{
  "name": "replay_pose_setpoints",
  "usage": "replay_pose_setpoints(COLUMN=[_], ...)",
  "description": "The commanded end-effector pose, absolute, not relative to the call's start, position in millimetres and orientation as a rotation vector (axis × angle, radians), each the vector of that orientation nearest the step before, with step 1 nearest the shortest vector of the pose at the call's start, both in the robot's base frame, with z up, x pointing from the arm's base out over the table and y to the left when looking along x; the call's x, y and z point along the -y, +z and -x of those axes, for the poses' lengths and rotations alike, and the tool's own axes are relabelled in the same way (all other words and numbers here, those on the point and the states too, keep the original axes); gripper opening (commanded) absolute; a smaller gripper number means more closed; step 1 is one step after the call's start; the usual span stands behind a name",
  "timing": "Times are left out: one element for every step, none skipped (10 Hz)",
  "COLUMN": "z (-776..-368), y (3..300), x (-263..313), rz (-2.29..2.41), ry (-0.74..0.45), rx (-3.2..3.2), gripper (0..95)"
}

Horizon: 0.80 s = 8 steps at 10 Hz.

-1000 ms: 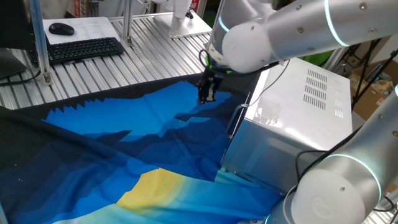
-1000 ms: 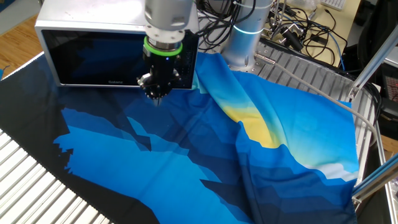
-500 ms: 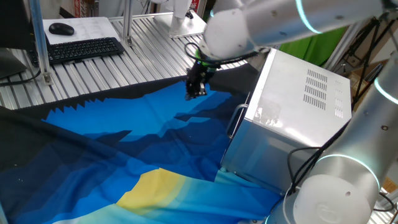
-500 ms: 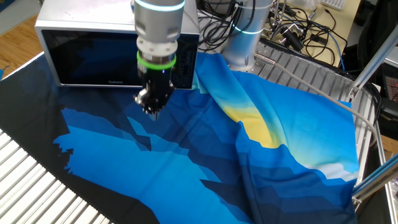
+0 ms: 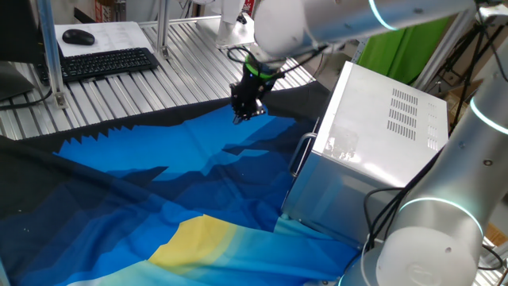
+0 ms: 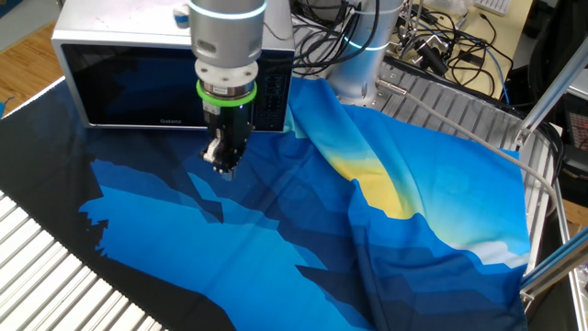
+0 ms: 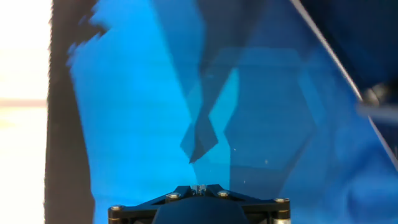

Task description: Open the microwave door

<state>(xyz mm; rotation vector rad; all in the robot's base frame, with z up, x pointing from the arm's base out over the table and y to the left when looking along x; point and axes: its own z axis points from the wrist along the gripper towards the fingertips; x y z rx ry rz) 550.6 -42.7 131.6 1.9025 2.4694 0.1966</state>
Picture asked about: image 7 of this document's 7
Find blue mountain print cloth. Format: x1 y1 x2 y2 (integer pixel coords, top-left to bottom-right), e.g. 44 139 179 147
44 0 398 224

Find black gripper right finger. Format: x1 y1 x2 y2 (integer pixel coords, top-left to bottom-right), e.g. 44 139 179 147
198 184 292 224

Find silver microwave door handle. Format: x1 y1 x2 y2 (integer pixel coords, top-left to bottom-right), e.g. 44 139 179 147
355 82 398 126

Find black glass microwave door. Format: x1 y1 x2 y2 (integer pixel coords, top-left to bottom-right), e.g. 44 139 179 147
289 0 398 172

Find silver Galanz microwave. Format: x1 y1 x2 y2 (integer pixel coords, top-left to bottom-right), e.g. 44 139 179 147
289 0 398 172

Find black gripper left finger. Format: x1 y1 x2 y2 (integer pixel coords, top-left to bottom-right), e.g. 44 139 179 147
108 185 200 224

